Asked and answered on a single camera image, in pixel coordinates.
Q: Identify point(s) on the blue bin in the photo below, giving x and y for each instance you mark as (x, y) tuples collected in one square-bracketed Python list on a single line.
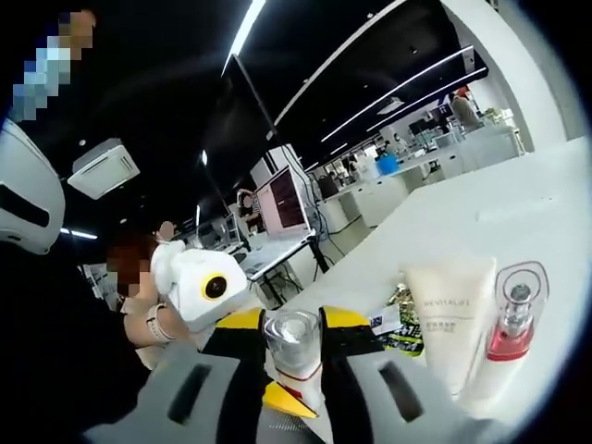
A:
[(387, 165)]

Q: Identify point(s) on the ceiling air conditioner unit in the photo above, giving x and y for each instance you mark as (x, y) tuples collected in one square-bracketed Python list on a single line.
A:
[(104, 168)]

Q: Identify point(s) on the white skincare sachet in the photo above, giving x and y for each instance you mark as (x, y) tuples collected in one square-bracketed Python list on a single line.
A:
[(386, 321)]

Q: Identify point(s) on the person's black shirt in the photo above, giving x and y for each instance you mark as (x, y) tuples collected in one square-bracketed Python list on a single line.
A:
[(60, 351)]

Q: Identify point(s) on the white chest-worn device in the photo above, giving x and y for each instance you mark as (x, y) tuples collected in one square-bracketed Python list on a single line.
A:
[(28, 194)]

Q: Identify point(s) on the person's left hand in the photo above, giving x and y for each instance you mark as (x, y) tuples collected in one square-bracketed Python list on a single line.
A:
[(164, 259)]

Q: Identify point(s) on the red clear-capped skincare bottle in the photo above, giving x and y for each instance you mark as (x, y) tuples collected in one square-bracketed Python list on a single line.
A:
[(509, 342)]

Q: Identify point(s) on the small clear-capped skincare bottle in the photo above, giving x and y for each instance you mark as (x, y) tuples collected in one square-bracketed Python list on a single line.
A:
[(291, 351)]

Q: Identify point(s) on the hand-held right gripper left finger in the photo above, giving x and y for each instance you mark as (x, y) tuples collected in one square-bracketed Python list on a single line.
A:
[(185, 398)]

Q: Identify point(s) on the dark green skincare sachet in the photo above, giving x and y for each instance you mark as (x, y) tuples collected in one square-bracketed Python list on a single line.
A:
[(404, 340)]

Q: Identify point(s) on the white wristwatch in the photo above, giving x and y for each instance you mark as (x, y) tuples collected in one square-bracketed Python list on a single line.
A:
[(157, 324)]

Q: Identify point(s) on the large white skincare tube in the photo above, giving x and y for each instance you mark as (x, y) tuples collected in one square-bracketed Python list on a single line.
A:
[(448, 319)]

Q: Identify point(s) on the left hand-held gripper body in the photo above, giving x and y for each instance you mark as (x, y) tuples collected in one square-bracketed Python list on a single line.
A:
[(194, 277)]

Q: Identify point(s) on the white open laptop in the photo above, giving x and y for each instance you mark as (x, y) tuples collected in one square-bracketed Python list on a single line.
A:
[(287, 203)]

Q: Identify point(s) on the straight ceiling light strip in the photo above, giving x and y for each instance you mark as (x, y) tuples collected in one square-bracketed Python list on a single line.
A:
[(242, 37)]

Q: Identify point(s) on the white cabinet counter row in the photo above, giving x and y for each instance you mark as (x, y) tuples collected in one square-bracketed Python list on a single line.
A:
[(416, 180)]

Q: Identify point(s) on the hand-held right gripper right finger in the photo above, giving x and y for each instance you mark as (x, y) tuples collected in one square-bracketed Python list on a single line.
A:
[(370, 398)]

